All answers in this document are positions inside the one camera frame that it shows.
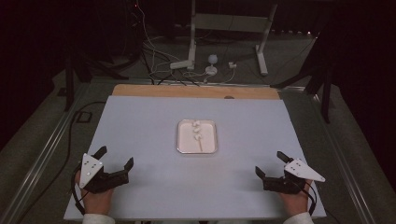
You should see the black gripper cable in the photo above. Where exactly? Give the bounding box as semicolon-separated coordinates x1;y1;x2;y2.
292;179;318;217
70;162;92;217

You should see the white metal stand frame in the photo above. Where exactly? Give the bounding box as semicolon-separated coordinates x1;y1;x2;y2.
187;0;279;77

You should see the person's left hand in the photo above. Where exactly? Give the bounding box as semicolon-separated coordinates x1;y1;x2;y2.
74;170;115;217

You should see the metal floor rail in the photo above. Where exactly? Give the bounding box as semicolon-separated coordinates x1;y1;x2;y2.
0;83;92;224
311;92;378;224

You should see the black floor cable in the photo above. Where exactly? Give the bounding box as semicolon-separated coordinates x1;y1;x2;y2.
14;100;107;224

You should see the white power strip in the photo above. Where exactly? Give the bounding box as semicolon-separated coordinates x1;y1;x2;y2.
169;59;194;70

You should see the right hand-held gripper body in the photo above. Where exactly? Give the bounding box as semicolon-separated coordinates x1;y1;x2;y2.
262;158;327;195

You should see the white floor cable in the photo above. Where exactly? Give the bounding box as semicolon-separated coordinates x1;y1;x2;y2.
135;3;237;85

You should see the pale blue table mat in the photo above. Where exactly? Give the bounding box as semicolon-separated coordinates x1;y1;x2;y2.
63;94;327;221

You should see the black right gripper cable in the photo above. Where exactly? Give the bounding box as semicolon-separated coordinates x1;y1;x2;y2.
292;179;318;217

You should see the black tripod stand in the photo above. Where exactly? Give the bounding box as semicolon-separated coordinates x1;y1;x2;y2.
270;29;333;124
63;50;130;112

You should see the white rectangular tray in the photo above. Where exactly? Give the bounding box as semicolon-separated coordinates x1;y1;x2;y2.
176;119;219;156

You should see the person's right hand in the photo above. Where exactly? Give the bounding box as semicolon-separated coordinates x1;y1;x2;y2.
278;178;314;217

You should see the white round webcam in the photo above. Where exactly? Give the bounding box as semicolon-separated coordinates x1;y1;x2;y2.
205;53;219;77

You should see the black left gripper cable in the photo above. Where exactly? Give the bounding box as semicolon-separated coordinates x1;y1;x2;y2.
70;162;92;217

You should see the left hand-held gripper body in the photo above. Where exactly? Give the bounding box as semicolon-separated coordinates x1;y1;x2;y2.
78;152;131;194

